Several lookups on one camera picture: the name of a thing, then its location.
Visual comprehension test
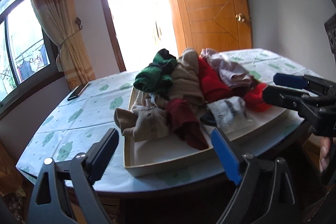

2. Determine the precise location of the wooden door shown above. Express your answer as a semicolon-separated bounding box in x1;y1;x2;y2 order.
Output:
168;0;253;56

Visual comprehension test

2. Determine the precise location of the bright red knit sock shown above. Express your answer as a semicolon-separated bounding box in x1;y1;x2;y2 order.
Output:
244;82;274;113

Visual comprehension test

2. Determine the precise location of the pale lilac underwear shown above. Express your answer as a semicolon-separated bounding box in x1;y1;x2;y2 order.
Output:
201;48;260;90

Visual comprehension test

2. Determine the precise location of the dark wooden door frame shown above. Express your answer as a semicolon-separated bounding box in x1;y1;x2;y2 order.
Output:
95;0;181;72

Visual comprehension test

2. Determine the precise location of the black phone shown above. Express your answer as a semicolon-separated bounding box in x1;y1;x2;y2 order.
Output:
67;83;90;102

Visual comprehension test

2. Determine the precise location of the tied yellow curtain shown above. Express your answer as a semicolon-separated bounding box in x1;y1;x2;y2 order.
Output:
25;0;96;90

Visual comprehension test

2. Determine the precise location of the shallow cardboard tray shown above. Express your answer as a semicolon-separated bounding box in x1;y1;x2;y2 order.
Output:
124;84;290;178

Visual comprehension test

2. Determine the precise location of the hanging laundry outside window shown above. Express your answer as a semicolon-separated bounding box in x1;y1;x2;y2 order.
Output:
16;44;49;77

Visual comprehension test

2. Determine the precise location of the dark blue underwear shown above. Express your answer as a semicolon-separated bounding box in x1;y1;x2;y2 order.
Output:
200;112;218;127

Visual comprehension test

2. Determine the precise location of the cream underwear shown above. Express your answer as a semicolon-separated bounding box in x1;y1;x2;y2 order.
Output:
130;91;168;112

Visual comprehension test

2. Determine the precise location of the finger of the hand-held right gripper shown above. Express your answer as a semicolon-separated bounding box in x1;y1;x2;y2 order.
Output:
273;73;336;96
262;84;319;117

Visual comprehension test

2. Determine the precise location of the striped yellow curtain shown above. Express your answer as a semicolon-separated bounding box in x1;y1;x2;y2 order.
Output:
0;140;27;203

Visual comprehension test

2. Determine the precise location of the sliding glass window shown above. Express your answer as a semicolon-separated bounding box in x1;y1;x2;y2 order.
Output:
0;0;65;106

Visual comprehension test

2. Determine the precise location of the beige sock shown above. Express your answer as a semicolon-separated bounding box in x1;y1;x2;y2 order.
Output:
114;106;170;143

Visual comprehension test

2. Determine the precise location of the dark wooden desk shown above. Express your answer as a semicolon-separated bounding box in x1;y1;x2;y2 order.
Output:
63;119;319;224

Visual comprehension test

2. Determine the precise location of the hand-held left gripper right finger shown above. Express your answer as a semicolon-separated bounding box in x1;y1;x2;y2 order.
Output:
211;128;302;224

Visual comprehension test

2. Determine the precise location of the wooden table with drawer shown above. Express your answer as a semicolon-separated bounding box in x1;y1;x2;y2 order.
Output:
16;48;319;191

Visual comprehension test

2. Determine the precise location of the red fleece underwear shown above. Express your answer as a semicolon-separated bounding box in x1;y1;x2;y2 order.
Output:
197;57;234;104

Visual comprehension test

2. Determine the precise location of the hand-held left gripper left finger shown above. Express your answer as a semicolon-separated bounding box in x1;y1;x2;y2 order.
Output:
26;128;120;224

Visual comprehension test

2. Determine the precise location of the white sock grey print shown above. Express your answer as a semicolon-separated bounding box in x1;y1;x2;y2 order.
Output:
207;97;248;129

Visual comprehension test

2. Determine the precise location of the tan underwear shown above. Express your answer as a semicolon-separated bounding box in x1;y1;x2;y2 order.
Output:
168;49;206;106

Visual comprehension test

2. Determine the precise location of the maroon underwear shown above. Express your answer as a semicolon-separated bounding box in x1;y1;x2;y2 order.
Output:
167;99;209;151

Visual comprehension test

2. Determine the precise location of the green and navy underwear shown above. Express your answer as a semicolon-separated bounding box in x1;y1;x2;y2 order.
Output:
133;49;178;95

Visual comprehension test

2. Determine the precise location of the person's right hand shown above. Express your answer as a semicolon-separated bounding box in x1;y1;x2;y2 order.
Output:
318;136;336;173

